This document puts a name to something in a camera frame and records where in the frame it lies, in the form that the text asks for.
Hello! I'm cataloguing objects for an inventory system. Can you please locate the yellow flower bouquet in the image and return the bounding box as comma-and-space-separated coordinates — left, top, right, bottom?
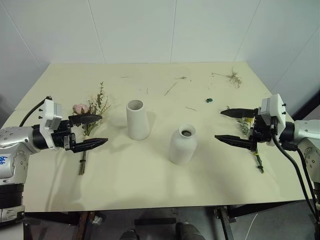
226, 106, 265, 174

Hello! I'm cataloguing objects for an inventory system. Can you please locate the thin white wire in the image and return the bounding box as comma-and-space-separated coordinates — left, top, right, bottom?
245, 212, 259, 240

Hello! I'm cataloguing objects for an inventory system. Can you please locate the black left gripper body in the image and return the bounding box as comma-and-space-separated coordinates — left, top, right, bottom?
51, 120, 77, 152

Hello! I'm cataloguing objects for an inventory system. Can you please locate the pink flower bouquet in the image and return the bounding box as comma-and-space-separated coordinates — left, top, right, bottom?
72, 81, 112, 176

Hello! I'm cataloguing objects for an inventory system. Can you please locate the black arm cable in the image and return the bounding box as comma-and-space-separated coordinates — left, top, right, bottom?
19, 95, 51, 127
271, 134, 320, 224

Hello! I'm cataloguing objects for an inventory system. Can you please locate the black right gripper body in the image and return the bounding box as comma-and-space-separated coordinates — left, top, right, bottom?
249, 107, 279, 152

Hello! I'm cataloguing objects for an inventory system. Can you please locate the long dry twig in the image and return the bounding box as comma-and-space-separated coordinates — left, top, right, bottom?
163, 82, 178, 97

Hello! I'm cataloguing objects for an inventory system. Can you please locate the white bottle-shaped vase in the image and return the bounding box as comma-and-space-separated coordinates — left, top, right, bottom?
169, 124, 197, 166

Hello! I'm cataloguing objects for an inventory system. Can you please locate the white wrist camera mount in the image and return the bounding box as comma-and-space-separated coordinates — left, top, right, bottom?
259, 93, 287, 146
39, 98, 63, 138

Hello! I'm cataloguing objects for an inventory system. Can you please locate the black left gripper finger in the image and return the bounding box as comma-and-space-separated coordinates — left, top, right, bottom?
68, 114, 104, 127
72, 137, 109, 154

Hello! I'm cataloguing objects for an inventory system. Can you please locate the dried loose sprig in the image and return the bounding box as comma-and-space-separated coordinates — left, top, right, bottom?
211, 68, 243, 89

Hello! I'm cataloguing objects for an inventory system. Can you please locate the white cylinder vase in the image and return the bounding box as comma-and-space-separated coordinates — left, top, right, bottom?
126, 99, 151, 141

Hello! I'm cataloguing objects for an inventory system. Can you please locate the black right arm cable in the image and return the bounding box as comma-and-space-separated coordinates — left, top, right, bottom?
271, 134, 320, 224

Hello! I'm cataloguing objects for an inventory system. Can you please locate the dark rounded shape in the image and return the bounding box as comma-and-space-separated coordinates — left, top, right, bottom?
119, 228, 138, 240

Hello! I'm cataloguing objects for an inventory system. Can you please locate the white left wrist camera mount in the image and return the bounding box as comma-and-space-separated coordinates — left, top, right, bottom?
39, 98, 63, 138

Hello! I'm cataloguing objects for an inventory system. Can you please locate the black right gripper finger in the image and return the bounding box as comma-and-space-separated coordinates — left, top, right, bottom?
214, 134, 253, 151
220, 107, 257, 119

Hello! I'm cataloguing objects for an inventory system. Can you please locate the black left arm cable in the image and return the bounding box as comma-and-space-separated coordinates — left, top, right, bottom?
19, 95, 51, 127

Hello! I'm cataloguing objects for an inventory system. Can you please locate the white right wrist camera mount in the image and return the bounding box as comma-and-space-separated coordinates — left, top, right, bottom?
259, 93, 287, 146

